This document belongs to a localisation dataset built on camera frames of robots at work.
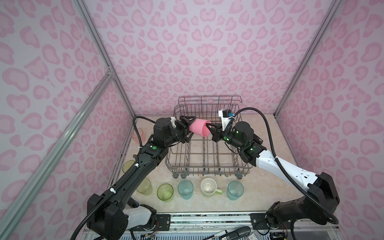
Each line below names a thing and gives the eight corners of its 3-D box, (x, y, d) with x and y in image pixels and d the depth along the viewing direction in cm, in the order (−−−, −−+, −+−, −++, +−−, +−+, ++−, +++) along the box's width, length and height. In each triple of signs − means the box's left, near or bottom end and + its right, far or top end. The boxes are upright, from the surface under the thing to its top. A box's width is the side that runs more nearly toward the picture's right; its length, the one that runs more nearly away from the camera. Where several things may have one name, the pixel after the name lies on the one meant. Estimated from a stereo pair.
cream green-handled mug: (200, 199, 82) (201, 193, 74) (200, 184, 87) (200, 178, 79) (220, 199, 82) (222, 193, 74) (219, 184, 87) (221, 178, 79)
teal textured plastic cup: (226, 200, 82) (229, 194, 74) (224, 187, 86) (227, 180, 78) (240, 200, 82) (245, 194, 74) (238, 187, 86) (242, 180, 78)
